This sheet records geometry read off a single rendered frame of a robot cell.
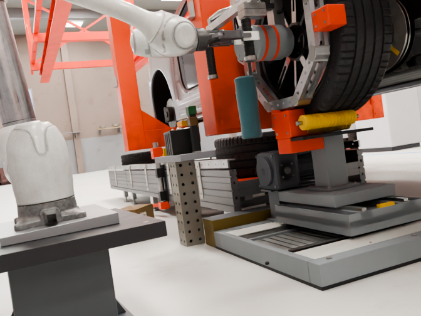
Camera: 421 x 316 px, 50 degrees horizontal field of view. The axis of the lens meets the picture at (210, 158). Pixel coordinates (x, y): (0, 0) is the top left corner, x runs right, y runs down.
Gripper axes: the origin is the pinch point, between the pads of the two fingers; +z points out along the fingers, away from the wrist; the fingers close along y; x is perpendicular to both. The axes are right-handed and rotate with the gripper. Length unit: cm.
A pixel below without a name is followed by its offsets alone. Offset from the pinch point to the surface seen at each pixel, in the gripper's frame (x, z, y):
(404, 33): -1, 70, 3
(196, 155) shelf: -39, -7, -48
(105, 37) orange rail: 243, 138, -903
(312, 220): -70, 23, -8
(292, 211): -68, 23, -22
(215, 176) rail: -53, 17, -85
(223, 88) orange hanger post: -10, 14, -54
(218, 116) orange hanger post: -23, 10, -54
